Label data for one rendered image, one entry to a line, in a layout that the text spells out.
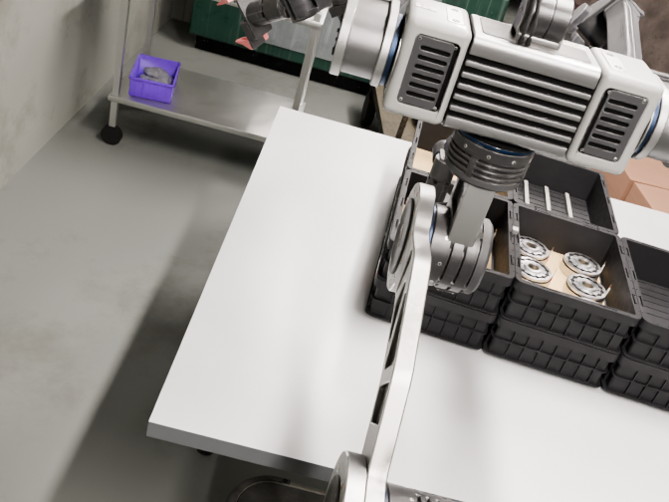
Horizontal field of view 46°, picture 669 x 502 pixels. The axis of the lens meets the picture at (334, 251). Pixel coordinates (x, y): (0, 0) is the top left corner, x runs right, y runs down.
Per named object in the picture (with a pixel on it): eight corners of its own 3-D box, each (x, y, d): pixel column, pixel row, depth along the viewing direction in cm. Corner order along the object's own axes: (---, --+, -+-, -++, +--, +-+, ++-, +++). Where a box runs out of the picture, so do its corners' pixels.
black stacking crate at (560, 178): (600, 270, 217) (618, 236, 211) (498, 237, 218) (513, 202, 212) (586, 205, 251) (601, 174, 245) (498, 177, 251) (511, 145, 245)
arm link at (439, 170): (437, 157, 184) (460, 163, 184) (437, 144, 190) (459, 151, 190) (427, 182, 188) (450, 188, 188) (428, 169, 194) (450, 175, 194)
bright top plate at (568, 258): (604, 280, 203) (605, 278, 203) (567, 271, 202) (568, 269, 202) (595, 259, 212) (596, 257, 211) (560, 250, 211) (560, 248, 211)
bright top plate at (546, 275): (552, 287, 194) (553, 285, 193) (512, 274, 194) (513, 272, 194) (550, 266, 202) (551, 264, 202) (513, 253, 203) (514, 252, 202)
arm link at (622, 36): (621, -28, 169) (650, 6, 172) (568, 13, 177) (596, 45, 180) (629, 70, 136) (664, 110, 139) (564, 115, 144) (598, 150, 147)
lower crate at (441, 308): (480, 356, 190) (498, 317, 183) (361, 318, 190) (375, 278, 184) (483, 269, 223) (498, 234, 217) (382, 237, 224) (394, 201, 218)
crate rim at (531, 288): (638, 329, 178) (643, 321, 177) (512, 288, 179) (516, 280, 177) (616, 242, 212) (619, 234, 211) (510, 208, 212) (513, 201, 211)
